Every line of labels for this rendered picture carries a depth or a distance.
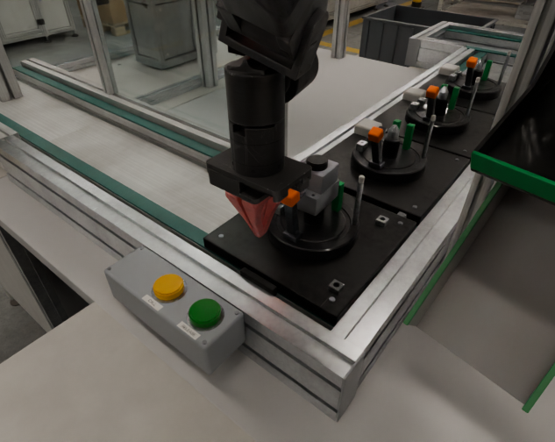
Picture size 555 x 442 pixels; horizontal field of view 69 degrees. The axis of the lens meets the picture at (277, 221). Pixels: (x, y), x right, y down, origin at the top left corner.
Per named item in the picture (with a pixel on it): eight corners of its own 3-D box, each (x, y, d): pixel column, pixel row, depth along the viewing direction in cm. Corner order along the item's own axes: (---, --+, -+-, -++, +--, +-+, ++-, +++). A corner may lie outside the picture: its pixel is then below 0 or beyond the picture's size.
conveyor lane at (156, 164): (330, 366, 57) (337, 321, 51) (36, 169, 98) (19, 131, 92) (415, 256, 74) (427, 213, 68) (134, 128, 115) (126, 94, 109)
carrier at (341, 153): (418, 227, 67) (437, 160, 59) (300, 177, 79) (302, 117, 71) (467, 167, 82) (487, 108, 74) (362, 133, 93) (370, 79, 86)
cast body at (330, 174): (315, 217, 57) (318, 174, 52) (289, 206, 59) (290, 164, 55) (345, 189, 62) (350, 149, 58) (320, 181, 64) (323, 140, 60)
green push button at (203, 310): (205, 338, 50) (203, 328, 49) (183, 321, 52) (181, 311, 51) (228, 317, 52) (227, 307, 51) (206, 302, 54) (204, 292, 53)
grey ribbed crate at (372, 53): (460, 81, 213) (473, 34, 198) (356, 58, 243) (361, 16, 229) (486, 61, 238) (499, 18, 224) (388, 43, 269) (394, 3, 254)
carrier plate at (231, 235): (335, 327, 51) (337, 316, 50) (203, 247, 63) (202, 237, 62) (415, 231, 66) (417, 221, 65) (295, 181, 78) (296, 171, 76)
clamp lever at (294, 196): (294, 238, 57) (290, 198, 52) (282, 232, 58) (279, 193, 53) (309, 224, 59) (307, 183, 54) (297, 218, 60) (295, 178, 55)
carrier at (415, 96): (468, 167, 82) (488, 107, 74) (363, 132, 94) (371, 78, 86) (502, 125, 97) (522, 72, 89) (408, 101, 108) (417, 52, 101)
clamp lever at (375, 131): (379, 167, 73) (378, 136, 67) (369, 162, 74) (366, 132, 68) (388, 153, 74) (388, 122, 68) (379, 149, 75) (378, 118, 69)
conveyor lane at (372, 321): (352, 395, 54) (363, 351, 48) (184, 279, 70) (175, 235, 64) (551, 103, 129) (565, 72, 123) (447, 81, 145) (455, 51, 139)
